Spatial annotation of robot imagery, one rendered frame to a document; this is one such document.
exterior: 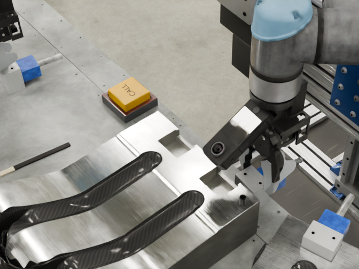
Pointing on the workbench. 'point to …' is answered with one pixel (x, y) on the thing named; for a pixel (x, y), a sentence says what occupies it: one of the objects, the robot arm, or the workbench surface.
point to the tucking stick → (34, 159)
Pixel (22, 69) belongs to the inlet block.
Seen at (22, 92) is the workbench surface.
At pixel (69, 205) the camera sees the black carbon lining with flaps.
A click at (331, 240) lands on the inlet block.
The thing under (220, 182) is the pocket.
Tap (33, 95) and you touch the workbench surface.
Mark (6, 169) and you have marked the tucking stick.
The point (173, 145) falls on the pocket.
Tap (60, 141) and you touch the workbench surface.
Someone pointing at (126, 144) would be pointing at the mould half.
